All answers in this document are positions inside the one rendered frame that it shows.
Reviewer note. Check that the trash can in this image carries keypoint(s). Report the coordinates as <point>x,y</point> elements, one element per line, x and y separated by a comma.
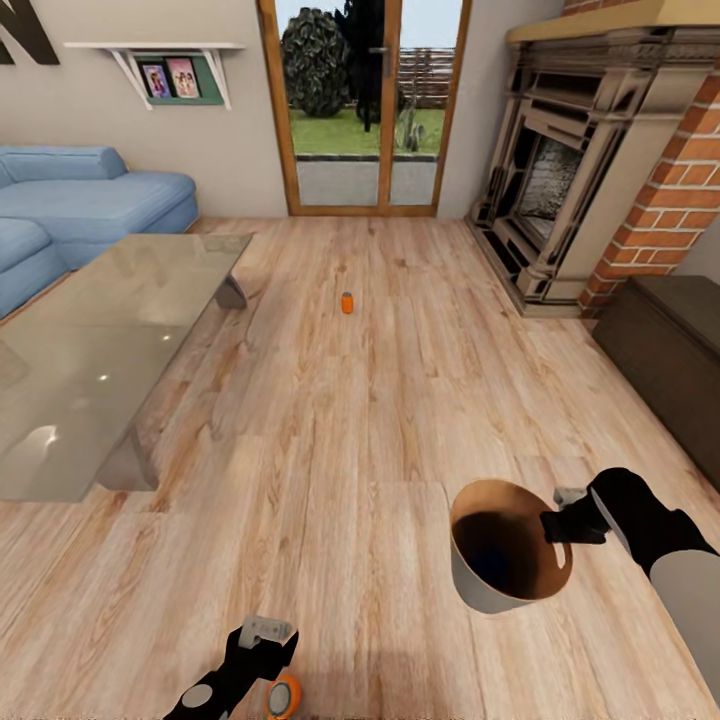
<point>493,512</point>

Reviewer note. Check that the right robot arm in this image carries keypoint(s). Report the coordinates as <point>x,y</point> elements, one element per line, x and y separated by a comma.
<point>682,567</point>

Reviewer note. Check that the shelf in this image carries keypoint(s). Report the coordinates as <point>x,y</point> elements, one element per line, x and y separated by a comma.
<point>208,69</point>

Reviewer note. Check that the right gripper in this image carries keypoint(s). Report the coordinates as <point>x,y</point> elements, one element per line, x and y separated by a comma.
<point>568,527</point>

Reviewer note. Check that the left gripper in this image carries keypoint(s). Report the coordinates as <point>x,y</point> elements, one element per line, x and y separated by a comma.
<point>264,660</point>

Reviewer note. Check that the sofa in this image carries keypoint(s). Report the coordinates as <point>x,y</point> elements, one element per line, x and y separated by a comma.
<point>62,206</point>

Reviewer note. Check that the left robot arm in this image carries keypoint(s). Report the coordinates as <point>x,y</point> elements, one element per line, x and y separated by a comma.
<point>250,654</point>

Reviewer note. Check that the coffee table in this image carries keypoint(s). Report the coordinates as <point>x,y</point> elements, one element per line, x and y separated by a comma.
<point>78,366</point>

